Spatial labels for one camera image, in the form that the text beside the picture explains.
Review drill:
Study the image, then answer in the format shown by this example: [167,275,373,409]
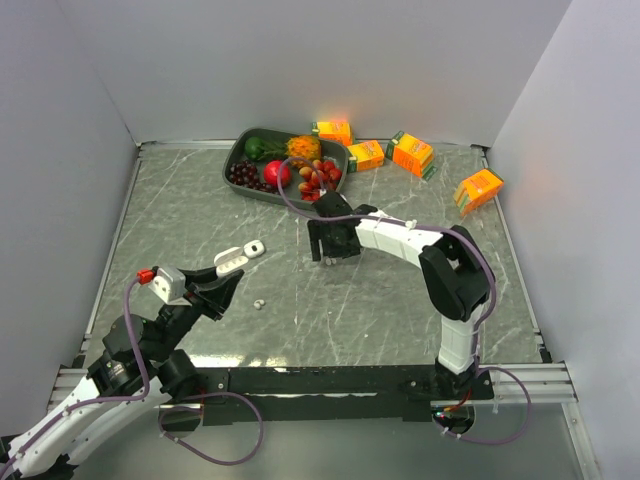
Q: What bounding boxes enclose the white square charging case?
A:
[243,240,266,259]

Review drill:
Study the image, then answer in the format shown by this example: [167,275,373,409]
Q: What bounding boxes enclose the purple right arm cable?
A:
[276,156,497,361]

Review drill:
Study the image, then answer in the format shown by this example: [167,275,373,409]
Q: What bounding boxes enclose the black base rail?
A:
[158,365,494,422]

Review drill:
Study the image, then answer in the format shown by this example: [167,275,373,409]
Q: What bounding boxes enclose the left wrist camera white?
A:
[137,267,186,305]

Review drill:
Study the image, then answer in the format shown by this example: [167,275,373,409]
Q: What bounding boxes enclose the white oval charging case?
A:
[214,247,249,278]

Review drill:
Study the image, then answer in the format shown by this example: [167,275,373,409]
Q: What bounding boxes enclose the dark purple grapes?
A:
[226,160,276,194]

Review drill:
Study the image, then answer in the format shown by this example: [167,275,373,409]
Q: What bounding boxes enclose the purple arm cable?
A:
[0,277,151,479]
[276,156,497,361]

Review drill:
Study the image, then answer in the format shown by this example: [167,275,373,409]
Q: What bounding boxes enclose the dark grey fruit tray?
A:
[222,127,350,210]

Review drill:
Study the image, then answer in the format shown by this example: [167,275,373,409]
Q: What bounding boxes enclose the orange box back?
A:
[311,121,354,147]

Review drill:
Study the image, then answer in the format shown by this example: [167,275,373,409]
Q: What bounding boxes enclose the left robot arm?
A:
[1,267,244,479]

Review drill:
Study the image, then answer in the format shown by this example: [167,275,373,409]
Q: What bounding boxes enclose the green pepper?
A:
[244,136,266,161]

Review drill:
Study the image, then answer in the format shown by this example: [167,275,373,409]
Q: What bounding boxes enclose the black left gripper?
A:
[149,261,244,361]

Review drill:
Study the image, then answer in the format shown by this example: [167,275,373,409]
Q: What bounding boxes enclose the orange box middle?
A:
[347,140,385,173]

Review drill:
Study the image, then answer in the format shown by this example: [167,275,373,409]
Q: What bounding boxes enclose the orange pineapple toy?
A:
[285,135,322,168]

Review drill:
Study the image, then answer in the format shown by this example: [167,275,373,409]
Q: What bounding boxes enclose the orange sponge box near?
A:
[385,131,435,178]

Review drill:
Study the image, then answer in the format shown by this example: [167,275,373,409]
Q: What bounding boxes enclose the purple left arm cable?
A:
[0,277,151,479]

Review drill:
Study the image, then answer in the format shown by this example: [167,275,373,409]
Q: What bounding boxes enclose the red pomegranate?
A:
[262,160,292,188]

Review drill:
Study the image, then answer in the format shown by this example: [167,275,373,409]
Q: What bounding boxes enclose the orange striped sponge box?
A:
[453,168,504,217]

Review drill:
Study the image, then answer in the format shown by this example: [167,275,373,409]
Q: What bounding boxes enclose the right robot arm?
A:
[307,191,495,399]

